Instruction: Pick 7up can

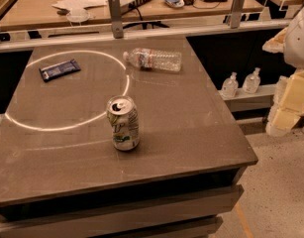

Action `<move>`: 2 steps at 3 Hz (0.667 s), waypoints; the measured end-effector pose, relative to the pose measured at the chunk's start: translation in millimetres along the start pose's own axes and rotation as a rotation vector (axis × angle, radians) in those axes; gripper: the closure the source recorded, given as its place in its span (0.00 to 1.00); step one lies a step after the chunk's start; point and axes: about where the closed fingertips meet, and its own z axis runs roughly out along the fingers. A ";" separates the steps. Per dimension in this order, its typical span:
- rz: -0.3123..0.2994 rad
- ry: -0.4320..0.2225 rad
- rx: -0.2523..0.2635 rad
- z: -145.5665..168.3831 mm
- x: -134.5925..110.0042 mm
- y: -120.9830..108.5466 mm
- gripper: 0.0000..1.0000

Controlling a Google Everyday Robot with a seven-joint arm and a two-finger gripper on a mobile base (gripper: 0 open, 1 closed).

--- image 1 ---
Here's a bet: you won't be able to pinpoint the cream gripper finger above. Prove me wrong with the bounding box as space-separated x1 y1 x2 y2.
265 104 301 137
272 69 304 113

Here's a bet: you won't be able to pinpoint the green white 7up can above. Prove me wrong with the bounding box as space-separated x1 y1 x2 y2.
106 95 140 151

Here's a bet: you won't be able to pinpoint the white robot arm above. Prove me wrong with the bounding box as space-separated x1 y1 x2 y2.
262 6 304 137

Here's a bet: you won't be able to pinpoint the right sanitizer bottle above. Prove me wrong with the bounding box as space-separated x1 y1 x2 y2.
243 67 260 93

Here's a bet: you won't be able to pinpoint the sanitizer bottle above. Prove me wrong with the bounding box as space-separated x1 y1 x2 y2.
221 72 239 98
243 67 260 93

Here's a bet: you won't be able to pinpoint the left sanitizer bottle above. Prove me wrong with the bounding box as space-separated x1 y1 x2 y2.
221 72 239 98

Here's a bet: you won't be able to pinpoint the clear plastic water bottle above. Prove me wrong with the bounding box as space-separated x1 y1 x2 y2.
123 48 182 72

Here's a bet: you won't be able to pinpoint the blue white packet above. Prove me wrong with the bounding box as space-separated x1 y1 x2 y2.
163 0 184 8

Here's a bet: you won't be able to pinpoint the white paper sheets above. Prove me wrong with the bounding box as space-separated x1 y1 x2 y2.
52 0 107 10

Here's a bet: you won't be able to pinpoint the dark blue snack bar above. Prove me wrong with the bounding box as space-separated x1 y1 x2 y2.
39 59 81 82

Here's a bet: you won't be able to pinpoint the grey cabinet with drawers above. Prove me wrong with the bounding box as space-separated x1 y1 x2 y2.
0 168 258 238

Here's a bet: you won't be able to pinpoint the wooden back desk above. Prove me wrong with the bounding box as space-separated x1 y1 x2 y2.
0 0 265 32

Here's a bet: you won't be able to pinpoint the right grey metal post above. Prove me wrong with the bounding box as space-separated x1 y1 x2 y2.
229 0 245 29

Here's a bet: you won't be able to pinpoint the grey metal post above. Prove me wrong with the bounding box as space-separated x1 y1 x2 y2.
229 0 245 29
108 0 124 39

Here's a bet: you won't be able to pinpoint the left grey metal post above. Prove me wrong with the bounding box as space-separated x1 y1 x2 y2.
108 0 124 39

